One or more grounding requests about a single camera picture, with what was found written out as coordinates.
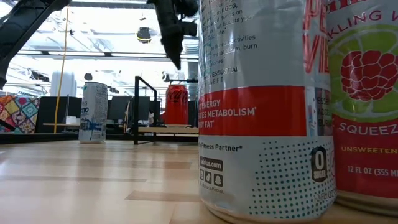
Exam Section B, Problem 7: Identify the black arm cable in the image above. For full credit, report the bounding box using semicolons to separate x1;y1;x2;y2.
0;119;16;132

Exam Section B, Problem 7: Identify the black computer monitor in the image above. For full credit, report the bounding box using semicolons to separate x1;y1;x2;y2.
107;95;135;123
138;96;162;123

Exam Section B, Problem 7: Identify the wooden office desk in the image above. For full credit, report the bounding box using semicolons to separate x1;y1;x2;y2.
42;123;81;128

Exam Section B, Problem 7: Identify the white round pillar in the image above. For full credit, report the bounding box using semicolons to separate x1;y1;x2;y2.
50;70;78;98

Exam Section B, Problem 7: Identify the black office partition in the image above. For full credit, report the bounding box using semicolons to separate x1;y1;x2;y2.
34;96;83;134

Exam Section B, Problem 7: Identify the red Coca-Cola can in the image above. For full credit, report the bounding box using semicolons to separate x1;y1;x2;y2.
164;83;190;126

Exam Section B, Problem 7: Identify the colourful patchwork panel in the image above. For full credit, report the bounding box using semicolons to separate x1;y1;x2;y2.
0;95;40;134

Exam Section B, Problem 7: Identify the raspberry lime sparkling water can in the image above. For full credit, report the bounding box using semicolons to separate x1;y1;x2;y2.
325;0;398;217

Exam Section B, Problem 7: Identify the black ceiling dome camera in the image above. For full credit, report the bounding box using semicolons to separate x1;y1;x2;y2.
136;27;152;44

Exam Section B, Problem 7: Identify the yellow extension cable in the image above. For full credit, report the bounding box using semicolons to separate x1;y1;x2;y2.
53;4;70;134

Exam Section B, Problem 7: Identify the white red Celsius slim can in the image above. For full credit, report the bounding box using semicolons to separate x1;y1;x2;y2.
197;0;337;224

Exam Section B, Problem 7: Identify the white blue Celsius slim can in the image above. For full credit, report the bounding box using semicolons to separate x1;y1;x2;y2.
78;81;109;144

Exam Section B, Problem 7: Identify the wooden shelf with black frame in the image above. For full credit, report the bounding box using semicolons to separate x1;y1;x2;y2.
132;75;200;146

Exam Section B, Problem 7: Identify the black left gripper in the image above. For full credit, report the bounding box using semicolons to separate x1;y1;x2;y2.
147;0;200;71

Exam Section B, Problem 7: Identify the black aluminium table frame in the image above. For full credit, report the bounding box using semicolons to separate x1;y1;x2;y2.
0;133;200;145

